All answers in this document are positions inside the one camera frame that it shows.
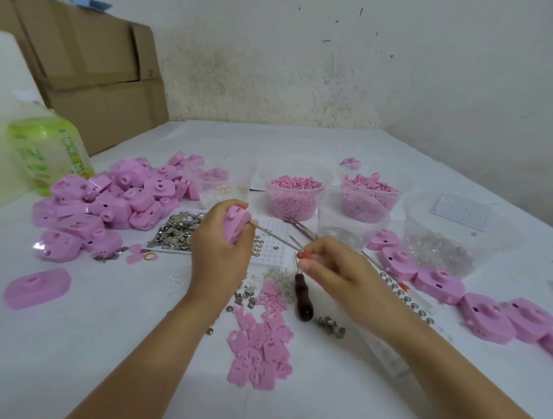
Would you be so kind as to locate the person's right hand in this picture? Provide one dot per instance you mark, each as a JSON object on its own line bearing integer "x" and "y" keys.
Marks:
{"x": 345, "y": 276}

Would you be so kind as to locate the person's left hand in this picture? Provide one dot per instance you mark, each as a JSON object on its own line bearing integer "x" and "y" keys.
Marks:
{"x": 214, "y": 259}

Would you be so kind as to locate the person's left thumb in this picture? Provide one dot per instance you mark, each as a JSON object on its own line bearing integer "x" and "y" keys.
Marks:
{"x": 247, "y": 246}

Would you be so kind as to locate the person's right thumb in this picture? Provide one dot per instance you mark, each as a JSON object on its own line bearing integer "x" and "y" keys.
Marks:
{"x": 312, "y": 265}

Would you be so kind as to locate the pink toy camera shell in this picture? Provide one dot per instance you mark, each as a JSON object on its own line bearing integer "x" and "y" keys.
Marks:
{"x": 235, "y": 223}
{"x": 36, "y": 288}

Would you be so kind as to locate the metal tweezers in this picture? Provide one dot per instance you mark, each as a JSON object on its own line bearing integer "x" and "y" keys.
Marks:
{"x": 276, "y": 237}
{"x": 302, "y": 228}

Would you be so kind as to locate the person's left forearm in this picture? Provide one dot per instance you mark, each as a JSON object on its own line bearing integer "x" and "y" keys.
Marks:
{"x": 142, "y": 362}

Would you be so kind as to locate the person's right forearm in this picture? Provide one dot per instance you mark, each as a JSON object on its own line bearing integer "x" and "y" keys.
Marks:
{"x": 436, "y": 367}

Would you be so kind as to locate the white perforated tray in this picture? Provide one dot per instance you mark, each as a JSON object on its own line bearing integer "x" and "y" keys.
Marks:
{"x": 272, "y": 254}

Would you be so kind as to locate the heap of clear small parts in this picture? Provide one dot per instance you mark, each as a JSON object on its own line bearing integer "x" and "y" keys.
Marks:
{"x": 278, "y": 278}

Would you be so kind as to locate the heap of small metal clips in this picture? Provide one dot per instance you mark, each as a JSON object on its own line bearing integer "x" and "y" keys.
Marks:
{"x": 242, "y": 298}
{"x": 330, "y": 326}

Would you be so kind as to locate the clear tub with clear bits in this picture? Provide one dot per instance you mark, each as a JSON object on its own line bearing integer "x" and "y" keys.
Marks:
{"x": 354, "y": 216}

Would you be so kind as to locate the clear tub with rings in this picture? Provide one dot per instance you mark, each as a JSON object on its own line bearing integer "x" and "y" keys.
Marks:
{"x": 220, "y": 181}

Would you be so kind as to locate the clear tub with pink beads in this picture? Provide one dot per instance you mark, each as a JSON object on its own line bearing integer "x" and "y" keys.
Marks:
{"x": 294, "y": 194}

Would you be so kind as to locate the pile of shiny metal plates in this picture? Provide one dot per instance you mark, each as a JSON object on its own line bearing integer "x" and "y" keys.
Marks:
{"x": 173, "y": 231}

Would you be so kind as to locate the heap of clear rings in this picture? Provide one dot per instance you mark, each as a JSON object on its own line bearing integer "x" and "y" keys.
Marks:
{"x": 177, "y": 285}

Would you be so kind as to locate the pile of pink flat plates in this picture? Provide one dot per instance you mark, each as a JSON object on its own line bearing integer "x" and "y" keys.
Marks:
{"x": 259, "y": 345}

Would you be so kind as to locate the clear tub with pink clips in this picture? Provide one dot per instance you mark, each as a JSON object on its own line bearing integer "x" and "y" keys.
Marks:
{"x": 371, "y": 190}

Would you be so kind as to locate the long white stud strip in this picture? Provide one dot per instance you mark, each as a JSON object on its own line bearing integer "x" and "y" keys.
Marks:
{"x": 401, "y": 302}

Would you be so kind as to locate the pink flat plate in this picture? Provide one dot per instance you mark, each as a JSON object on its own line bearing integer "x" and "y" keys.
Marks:
{"x": 134, "y": 254}

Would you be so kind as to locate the large clear plastic tub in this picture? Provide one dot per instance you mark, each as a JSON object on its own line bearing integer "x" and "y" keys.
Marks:
{"x": 458, "y": 246}

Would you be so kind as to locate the white grid tray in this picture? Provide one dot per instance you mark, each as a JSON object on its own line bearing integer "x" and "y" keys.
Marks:
{"x": 460, "y": 211}

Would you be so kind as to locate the green plastic bottle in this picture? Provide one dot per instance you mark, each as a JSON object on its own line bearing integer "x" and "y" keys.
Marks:
{"x": 45, "y": 146}

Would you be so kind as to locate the brown cardboard box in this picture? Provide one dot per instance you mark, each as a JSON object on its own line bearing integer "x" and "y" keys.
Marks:
{"x": 86, "y": 56}

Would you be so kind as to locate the white plastic bag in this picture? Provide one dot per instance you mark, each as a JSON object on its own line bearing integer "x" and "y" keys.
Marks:
{"x": 17, "y": 77}

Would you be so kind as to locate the row of pink camera housings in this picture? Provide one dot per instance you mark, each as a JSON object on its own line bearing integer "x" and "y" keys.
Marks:
{"x": 436, "y": 285}

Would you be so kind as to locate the pile of pink camera housings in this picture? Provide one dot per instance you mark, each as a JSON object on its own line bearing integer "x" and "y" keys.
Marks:
{"x": 112, "y": 203}

